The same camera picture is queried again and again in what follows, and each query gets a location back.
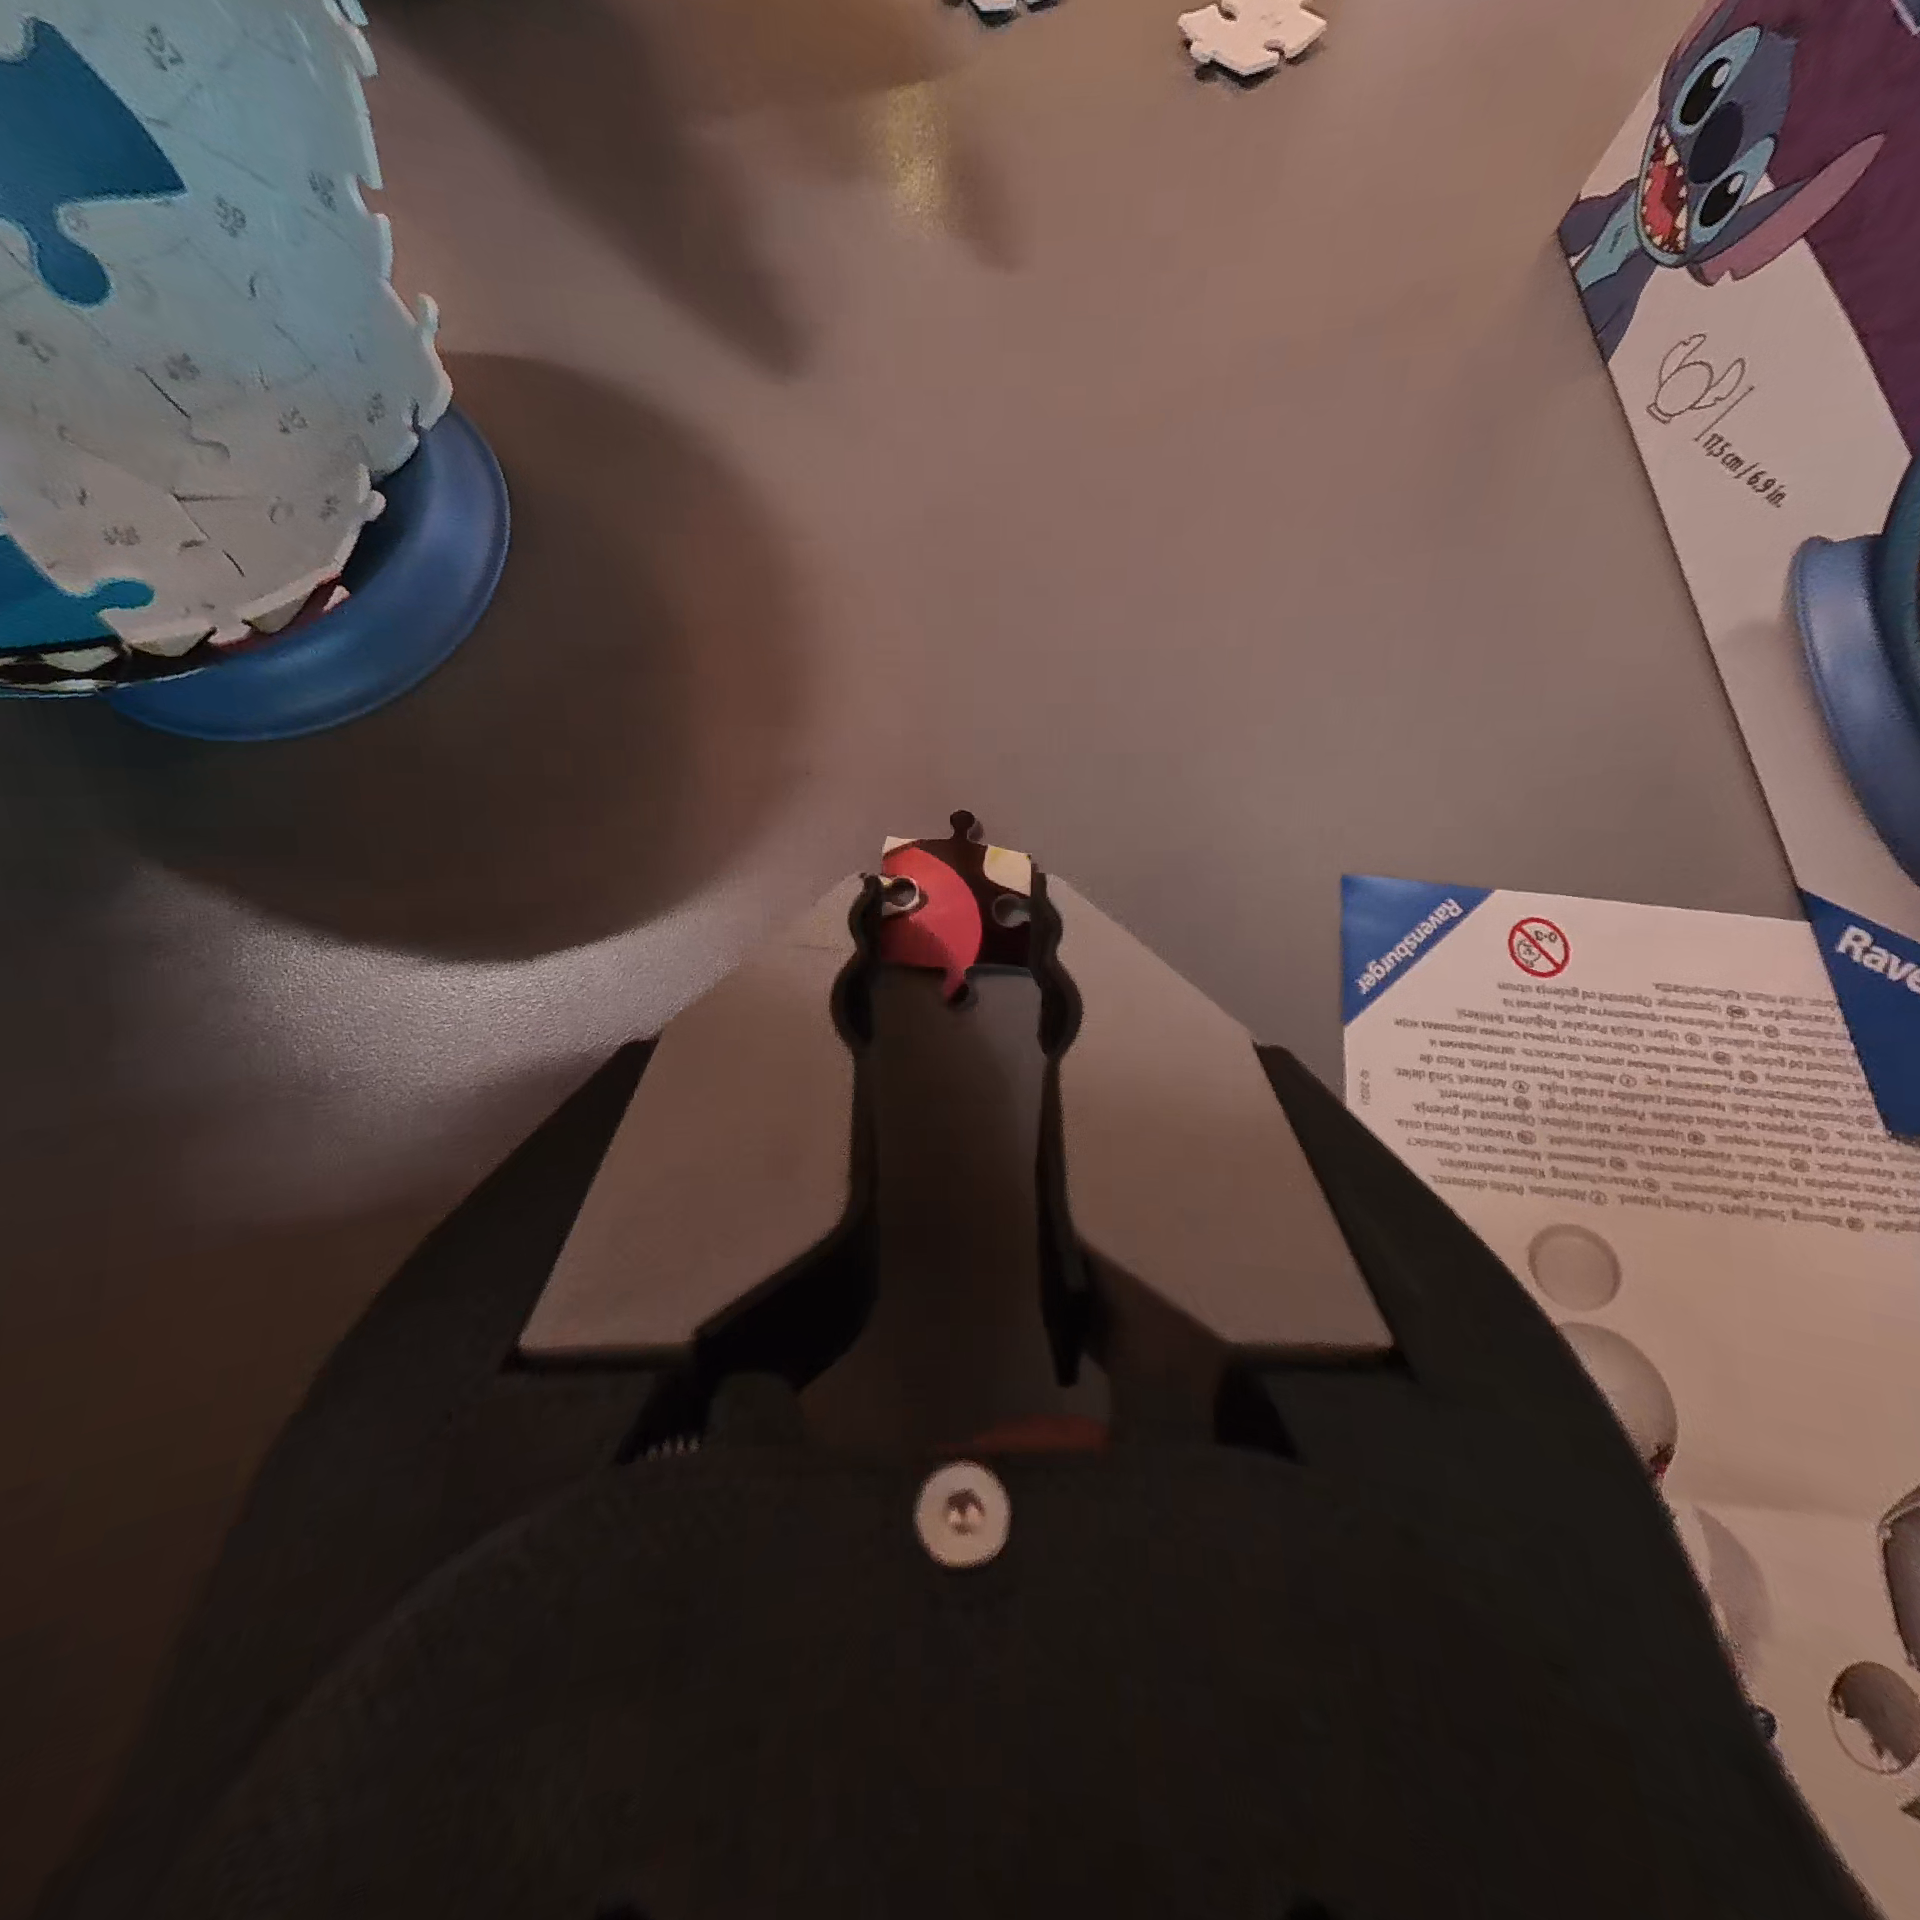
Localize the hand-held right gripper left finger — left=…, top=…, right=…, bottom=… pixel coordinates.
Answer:
left=513, top=873, right=886, bottom=1397

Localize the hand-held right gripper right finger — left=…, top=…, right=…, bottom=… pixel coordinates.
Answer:
left=1030, top=871, right=1407, bottom=1395

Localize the blue round ball stand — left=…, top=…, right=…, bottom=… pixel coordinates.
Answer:
left=112, top=406, right=511, bottom=745

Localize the blue puzzle ball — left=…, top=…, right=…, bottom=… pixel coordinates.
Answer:
left=0, top=0, right=453, bottom=701

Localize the cartoon printed puzzle box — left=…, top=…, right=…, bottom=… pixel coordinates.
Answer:
left=1557, top=0, right=1920, bottom=1143

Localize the white instruction leaflet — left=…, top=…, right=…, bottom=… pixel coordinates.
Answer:
left=1339, top=873, right=1920, bottom=1920

